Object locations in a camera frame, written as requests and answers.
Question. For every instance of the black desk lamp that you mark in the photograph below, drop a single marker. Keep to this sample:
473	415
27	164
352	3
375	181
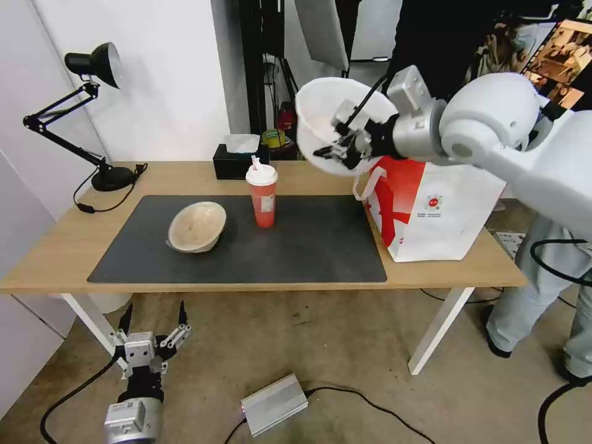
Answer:
99	58

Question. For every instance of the white softbox panel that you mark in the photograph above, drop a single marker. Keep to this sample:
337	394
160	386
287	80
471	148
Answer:
323	27

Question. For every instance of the white printed floor marker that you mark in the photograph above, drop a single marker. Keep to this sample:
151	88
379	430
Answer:
511	241

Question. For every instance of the red white takeout bag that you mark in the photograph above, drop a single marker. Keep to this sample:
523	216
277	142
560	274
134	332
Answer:
439	217

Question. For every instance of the beige used paper bowl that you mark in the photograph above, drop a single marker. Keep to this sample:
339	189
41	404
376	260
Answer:
196	226

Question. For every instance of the white tissue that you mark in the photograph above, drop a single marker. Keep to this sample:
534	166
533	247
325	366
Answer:
241	142

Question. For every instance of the red drink cup white lid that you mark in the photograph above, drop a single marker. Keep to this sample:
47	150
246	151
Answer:
262	199

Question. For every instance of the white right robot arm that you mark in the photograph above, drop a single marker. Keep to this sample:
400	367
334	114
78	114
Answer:
490	115

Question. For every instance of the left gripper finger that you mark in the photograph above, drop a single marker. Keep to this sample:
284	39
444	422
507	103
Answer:
121	335
178	334

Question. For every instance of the person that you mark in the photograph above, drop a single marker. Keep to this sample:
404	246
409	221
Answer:
522	286
430	37

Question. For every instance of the framed orange picture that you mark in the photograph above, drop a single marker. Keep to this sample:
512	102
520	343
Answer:
559	60

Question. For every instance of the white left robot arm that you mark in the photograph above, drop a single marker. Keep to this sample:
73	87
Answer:
134	418

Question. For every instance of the silver power supply box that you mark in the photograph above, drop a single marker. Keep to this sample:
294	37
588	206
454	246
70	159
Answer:
275	404

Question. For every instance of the black tissue box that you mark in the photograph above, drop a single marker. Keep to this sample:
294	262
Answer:
229	166

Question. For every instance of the black metal stand frame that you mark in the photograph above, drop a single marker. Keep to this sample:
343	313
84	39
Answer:
259	60

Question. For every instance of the white plastic bowl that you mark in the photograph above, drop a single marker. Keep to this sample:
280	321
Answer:
317	104

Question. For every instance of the yellow green tape roll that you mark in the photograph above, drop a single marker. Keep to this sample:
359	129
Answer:
273	138

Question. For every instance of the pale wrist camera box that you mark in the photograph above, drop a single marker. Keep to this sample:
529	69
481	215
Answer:
139	354
344	112

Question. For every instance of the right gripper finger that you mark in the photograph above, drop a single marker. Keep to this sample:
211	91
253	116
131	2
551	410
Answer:
357	158
334	150

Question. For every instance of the wooden table white legs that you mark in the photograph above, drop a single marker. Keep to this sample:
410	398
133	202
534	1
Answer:
55	240

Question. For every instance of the black desk mat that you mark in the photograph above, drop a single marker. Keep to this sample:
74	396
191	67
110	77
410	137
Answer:
300	249

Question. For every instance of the red white striped straw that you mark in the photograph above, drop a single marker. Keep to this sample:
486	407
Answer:
254	163

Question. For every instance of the white bin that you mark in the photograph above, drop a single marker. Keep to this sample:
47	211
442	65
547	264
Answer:
108	303

